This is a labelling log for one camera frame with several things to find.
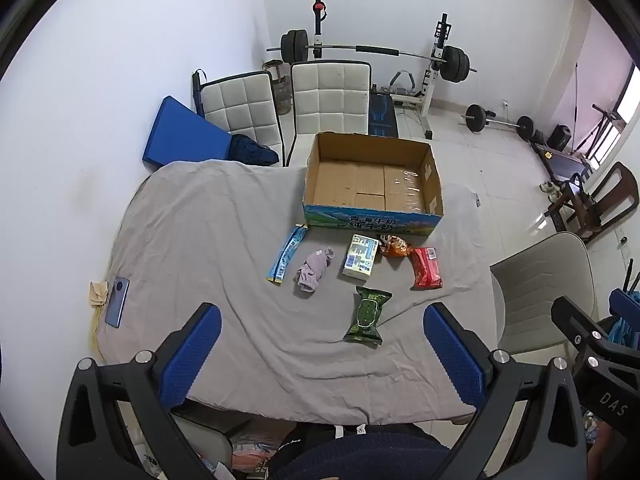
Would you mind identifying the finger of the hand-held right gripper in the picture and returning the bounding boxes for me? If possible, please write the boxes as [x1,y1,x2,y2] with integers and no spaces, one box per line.
[609,289,640,321]
[551,296,616,363]

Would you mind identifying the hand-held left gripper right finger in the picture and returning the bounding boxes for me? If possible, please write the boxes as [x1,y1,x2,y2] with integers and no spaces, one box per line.
[422,302,588,480]

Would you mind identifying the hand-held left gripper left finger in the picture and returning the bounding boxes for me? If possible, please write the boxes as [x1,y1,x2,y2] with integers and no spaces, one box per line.
[56,302,236,480]

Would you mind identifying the red snack packet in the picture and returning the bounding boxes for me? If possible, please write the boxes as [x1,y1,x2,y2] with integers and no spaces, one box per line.
[409,246,444,290]

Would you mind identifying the green snack packet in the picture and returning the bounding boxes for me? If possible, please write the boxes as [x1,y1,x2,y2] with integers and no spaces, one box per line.
[343,286,393,345]

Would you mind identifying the orange snack packet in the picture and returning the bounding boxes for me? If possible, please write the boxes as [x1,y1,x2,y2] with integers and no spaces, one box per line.
[377,234,413,259]

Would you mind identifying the white blue tissue pack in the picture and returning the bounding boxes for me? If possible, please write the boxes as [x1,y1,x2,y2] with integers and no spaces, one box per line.
[342,234,379,281]

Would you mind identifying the long blue snack packet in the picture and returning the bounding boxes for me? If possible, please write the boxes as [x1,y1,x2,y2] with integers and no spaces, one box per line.
[265,225,307,285]

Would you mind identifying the lilac sock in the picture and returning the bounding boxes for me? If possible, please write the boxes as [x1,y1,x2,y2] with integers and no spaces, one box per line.
[295,246,335,295]

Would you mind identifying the cardboard box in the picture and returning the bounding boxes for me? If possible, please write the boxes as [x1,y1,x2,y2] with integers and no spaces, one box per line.
[301,131,445,237]

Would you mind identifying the blue plastic bag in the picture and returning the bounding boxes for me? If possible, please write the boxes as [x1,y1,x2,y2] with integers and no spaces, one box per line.
[607,317,640,351]

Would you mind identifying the beige plastic chair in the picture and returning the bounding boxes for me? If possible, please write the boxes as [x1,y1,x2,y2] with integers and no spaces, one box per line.
[489,232,608,361]

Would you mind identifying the blue smartphone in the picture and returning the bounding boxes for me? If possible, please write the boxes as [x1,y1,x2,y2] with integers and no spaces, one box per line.
[105,276,131,329]

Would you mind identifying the dark wooden chair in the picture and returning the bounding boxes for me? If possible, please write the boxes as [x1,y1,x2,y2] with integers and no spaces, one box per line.
[580,161,640,246]
[545,172,601,233]

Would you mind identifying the person's dark clothing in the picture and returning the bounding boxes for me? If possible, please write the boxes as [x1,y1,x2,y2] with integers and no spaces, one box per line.
[270,422,451,480]

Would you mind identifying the grey table cloth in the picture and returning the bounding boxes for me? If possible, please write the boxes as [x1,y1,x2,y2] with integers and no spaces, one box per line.
[92,160,501,426]

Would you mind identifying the black speaker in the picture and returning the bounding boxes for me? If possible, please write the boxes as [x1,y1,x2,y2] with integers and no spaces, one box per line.
[547,125,573,152]

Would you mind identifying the wooden folding stand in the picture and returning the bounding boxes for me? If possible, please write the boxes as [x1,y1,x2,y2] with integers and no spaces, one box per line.
[592,102,631,156]

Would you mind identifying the window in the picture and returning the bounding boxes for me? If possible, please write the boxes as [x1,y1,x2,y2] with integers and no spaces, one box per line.
[617,65,640,136]

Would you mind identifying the short barbell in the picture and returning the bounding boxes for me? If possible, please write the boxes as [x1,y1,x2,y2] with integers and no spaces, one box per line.
[461,104,536,140]

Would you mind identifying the dark blue garment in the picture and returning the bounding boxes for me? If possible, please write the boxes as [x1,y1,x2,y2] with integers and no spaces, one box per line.
[227,134,280,166]

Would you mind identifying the black pole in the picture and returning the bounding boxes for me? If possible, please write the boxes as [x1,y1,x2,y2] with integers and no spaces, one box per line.
[572,62,581,131]

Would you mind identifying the blue foam mat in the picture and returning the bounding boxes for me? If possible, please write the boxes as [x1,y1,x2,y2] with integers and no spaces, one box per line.
[142,96,233,168]

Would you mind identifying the white quilted chair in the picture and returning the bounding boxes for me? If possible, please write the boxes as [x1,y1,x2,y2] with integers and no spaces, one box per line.
[192,71,286,166]
[282,60,373,168]

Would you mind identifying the black blue weight bench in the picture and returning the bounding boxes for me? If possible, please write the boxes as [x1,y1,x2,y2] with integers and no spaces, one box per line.
[367,92,401,138]

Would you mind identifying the white barbell rack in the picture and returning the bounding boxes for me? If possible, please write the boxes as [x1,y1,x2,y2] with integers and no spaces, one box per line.
[310,0,451,140]

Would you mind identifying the grey gas bottle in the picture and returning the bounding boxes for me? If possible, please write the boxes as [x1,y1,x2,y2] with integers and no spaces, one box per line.
[276,77,293,116]

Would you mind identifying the grey exercise machine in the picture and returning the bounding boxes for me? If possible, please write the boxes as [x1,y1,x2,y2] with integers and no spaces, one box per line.
[387,70,421,97]

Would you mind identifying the racked barbell with black plates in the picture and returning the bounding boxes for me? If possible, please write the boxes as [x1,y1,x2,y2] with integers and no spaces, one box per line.
[266,29,478,83]

